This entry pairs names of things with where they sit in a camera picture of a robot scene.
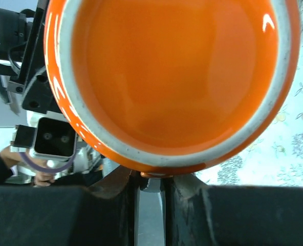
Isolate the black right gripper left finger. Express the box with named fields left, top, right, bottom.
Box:
left=0, top=167, right=136, bottom=245

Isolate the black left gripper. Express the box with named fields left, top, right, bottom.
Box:
left=8, top=1, right=61, bottom=114

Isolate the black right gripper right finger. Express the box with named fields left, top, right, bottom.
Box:
left=163, top=174, right=303, bottom=245

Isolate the orange mug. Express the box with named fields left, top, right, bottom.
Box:
left=44, top=1, right=300, bottom=175

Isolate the person in black clothing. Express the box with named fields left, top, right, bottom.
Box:
left=0, top=147, right=103, bottom=187

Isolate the floral table mat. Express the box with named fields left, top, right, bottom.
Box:
left=196, top=1, right=303, bottom=187

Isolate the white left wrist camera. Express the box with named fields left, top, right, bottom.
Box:
left=11, top=117, right=77, bottom=161

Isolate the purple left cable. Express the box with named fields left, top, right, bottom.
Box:
left=20, top=151, right=77, bottom=174

